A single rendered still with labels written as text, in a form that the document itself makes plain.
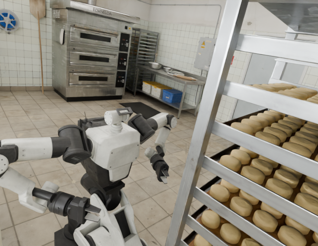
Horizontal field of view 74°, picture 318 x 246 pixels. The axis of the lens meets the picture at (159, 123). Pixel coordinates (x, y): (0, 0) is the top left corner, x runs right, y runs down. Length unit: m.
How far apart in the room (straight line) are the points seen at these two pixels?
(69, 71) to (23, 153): 4.08
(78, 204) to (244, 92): 0.77
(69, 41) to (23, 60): 1.35
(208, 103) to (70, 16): 4.54
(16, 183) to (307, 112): 0.95
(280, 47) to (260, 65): 4.36
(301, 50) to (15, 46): 5.53
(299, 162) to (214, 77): 0.21
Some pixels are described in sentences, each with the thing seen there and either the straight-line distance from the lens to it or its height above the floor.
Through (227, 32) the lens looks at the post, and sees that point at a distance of 0.44.
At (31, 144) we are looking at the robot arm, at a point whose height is 1.12.
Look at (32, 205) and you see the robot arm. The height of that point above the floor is 0.88.
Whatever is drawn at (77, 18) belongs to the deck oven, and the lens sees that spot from 4.93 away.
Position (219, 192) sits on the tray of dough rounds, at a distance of 0.59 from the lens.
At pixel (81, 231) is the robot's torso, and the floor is 0.32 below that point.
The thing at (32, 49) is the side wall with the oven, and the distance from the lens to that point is 5.76.
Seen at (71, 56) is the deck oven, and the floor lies 0.99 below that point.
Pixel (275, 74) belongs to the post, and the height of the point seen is 1.53.
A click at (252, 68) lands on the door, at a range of 4.85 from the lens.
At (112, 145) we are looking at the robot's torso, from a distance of 1.03.
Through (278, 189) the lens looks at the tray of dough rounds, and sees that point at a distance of 0.51.
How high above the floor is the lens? 1.56
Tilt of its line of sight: 20 degrees down
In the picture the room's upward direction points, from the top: 11 degrees clockwise
